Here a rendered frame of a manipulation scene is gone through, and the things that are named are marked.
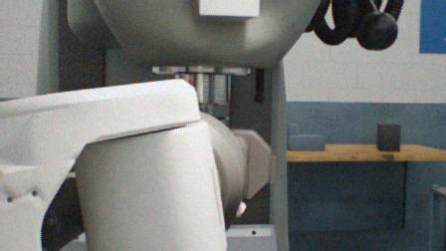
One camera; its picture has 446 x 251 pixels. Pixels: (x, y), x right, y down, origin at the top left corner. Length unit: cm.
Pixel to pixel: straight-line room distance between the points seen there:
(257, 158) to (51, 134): 26
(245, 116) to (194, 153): 63
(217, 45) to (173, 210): 20
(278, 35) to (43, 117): 26
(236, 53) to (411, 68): 481
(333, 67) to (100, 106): 477
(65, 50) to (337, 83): 421
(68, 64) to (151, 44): 45
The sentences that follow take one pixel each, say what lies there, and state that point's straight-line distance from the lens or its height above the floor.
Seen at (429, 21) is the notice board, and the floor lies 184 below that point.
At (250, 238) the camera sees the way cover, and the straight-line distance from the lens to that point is 95.
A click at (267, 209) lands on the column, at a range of 95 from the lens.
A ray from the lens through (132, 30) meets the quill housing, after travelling 48.
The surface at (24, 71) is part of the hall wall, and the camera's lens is 479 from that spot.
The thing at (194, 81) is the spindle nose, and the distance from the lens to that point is 53.
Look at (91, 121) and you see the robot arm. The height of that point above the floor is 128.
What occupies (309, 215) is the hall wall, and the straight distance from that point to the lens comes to 505.
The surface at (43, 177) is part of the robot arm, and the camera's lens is 26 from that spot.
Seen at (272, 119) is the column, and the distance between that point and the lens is 95.
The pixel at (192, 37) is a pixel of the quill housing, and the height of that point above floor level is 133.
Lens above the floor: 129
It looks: 3 degrees down
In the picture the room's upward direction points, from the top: 1 degrees clockwise
